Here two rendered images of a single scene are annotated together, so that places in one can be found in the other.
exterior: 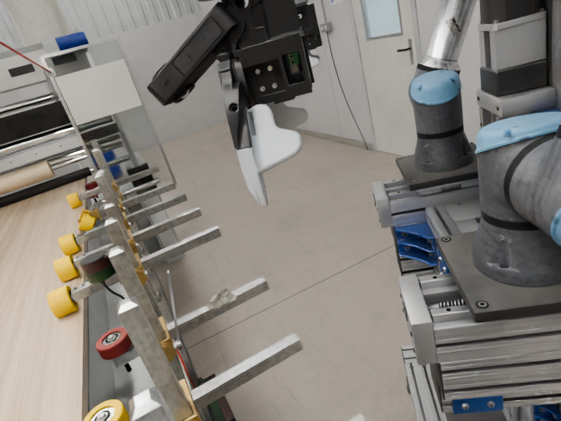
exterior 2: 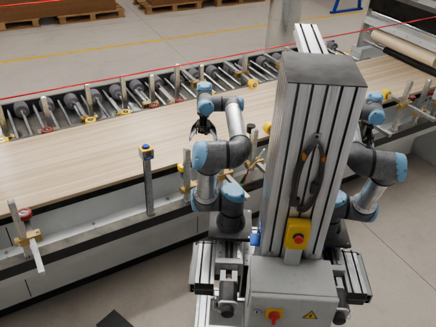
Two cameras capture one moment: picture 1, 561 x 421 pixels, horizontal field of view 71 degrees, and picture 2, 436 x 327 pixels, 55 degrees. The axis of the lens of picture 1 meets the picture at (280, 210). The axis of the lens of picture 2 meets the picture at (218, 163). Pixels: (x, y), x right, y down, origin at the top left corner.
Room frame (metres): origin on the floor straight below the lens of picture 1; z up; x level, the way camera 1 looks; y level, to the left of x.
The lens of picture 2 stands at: (0.11, -1.87, 2.59)
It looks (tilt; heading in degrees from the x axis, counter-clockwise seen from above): 37 degrees down; 78
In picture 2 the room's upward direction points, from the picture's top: 3 degrees clockwise
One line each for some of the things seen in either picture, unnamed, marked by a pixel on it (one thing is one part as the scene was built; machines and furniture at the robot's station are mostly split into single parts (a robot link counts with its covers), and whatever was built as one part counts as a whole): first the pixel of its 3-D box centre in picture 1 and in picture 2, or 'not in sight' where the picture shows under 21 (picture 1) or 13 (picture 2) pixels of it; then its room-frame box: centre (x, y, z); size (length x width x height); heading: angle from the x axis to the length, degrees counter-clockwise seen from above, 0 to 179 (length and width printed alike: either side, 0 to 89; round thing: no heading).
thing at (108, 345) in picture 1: (120, 353); not in sight; (0.83, 0.49, 0.85); 0.08 x 0.08 x 0.11
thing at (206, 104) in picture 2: not in sight; (209, 104); (0.42, -0.12, 1.61); 0.11 x 0.11 x 0.08; 84
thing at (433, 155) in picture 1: (441, 144); (327, 221); (1.00, -0.46, 1.09); 0.15 x 0.15 x 0.10
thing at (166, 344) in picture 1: (159, 341); (254, 162); (0.84, 0.39, 0.85); 0.14 x 0.06 x 0.05; 20
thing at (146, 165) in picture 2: not in sight; (148, 187); (0.11, 0.12, 0.93); 0.05 x 0.05 x 0.45; 20
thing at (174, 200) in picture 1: (128, 218); not in sight; (1.58, 0.62, 0.95); 0.50 x 0.04 x 0.04; 110
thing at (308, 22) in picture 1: (303, 29); (365, 131); (1.23, -0.21, 1.46); 0.09 x 0.08 x 0.12; 77
